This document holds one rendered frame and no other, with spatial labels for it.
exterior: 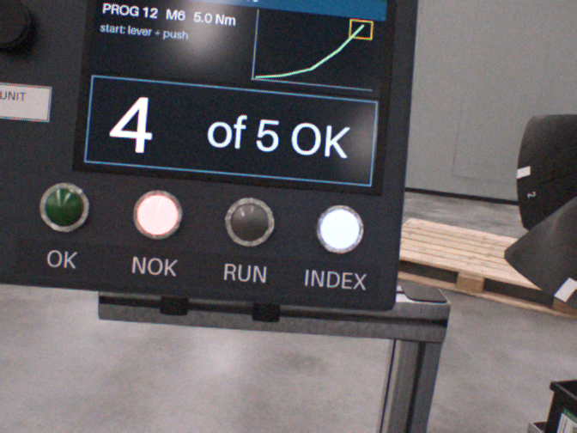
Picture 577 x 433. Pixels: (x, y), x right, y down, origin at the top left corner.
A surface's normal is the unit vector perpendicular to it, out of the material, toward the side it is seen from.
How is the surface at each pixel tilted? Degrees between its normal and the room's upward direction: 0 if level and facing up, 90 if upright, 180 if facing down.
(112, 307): 90
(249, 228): 80
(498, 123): 90
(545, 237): 52
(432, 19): 90
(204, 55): 75
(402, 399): 90
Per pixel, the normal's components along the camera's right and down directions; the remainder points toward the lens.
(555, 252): -0.51, -0.52
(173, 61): 0.07, 0.00
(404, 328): 0.05, 0.25
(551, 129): -0.92, -0.21
